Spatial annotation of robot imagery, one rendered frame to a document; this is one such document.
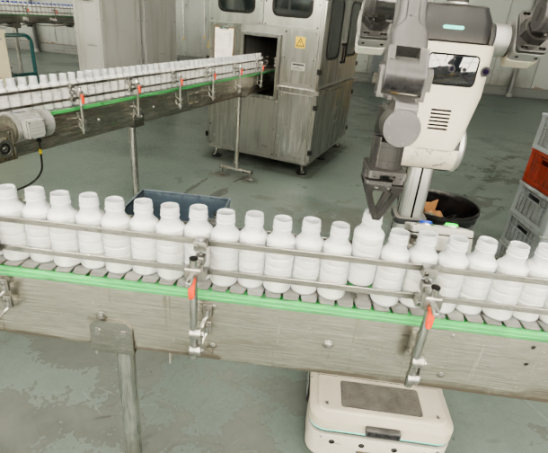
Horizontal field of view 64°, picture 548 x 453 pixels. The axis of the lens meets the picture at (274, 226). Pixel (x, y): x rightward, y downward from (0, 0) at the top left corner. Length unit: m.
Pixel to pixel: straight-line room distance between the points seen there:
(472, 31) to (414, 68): 0.74
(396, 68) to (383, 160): 0.15
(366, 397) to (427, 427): 0.23
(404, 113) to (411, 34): 0.15
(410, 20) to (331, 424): 1.36
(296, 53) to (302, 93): 0.38
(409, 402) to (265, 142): 3.44
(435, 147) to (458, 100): 0.15
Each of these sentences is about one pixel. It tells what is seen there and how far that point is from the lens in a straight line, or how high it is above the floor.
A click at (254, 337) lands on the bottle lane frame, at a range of 0.98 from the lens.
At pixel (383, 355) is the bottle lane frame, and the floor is 0.89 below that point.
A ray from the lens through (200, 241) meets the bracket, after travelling 0.87.
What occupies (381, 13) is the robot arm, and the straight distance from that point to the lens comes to 1.31.
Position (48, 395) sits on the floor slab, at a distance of 2.21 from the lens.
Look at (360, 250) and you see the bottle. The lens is 0.88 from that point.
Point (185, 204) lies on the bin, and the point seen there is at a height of 0.91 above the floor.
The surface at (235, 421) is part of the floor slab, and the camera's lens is 1.99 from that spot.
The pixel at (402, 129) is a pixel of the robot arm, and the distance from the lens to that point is 0.71.
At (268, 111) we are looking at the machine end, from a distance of 4.66.
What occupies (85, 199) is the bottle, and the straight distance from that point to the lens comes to 0.97.
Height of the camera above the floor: 1.53
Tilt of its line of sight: 26 degrees down
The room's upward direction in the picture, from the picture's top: 5 degrees clockwise
